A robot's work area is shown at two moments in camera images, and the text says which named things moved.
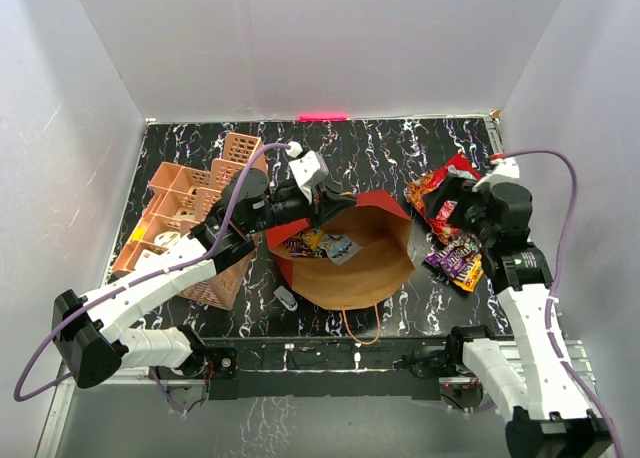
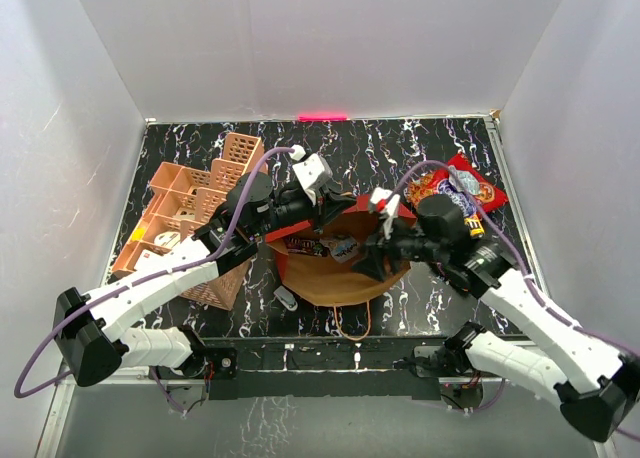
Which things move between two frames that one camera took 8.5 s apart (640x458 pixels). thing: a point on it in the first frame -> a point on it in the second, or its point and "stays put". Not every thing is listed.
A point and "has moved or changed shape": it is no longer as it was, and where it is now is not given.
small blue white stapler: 286,298 stays put
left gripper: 333,202 stays put
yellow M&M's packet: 313,237 has moved or changed shape
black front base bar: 325,367 stays put
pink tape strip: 322,117 stays put
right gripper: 455,189 -> 375,247
